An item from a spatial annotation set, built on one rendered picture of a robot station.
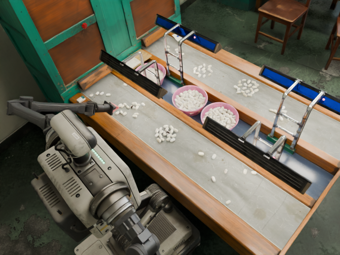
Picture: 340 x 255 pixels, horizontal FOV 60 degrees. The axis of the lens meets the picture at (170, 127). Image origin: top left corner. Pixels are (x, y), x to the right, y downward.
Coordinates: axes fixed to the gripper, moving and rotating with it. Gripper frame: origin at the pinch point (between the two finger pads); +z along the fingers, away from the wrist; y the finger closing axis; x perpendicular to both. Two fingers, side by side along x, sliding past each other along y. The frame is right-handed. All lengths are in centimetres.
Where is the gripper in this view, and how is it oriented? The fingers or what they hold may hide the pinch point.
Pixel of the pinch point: (117, 107)
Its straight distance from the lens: 212.4
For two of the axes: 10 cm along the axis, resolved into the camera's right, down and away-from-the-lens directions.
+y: -7.0, -5.1, 5.0
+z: 6.1, -0.7, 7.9
